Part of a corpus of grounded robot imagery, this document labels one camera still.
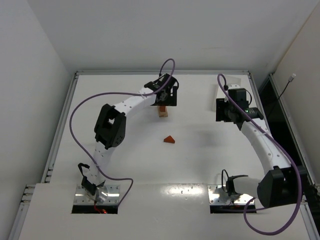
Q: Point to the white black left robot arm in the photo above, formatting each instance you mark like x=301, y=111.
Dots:
x=110, y=127

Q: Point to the metal base plate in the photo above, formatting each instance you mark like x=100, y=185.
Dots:
x=107, y=195
x=219, y=197

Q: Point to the long light wood block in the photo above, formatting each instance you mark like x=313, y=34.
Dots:
x=163, y=114

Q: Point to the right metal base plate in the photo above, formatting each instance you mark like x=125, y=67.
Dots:
x=219, y=197

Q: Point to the red-brown triangle wood block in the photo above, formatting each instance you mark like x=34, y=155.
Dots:
x=169, y=139

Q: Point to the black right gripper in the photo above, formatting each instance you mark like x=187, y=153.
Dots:
x=220, y=110

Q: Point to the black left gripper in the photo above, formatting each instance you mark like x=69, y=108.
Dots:
x=165, y=100

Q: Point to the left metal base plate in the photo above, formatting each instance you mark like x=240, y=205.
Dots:
x=107, y=195

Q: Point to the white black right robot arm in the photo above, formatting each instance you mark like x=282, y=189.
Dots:
x=282, y=183

